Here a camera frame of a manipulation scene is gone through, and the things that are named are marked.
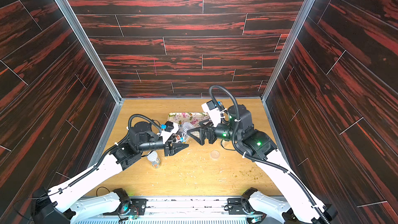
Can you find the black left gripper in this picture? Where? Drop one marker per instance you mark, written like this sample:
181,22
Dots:
170,150

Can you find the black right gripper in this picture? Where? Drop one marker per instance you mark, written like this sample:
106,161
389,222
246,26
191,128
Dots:
209,134

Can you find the clear candy jar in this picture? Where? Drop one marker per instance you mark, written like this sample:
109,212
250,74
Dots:
183,138

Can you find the clear plastic jar lid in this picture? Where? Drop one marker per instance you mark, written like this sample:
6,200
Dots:
214,154

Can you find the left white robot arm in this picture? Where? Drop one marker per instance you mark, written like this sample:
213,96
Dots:
63,203

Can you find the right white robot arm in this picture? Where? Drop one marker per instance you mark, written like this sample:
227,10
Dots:
300,205

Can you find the left candy jar with lid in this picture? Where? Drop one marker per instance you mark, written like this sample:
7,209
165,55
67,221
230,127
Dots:
154,158

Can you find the floral rectangular tray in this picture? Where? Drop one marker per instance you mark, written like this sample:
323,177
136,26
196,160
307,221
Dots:
190,117

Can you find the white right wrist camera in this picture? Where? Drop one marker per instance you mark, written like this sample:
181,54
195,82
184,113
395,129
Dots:
213,112

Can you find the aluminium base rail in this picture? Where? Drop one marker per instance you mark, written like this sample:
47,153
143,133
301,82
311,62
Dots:
182,210

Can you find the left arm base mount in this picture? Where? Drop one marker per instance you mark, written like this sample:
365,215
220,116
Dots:
130,207

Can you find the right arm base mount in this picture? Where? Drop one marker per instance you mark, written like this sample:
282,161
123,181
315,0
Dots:
241,206

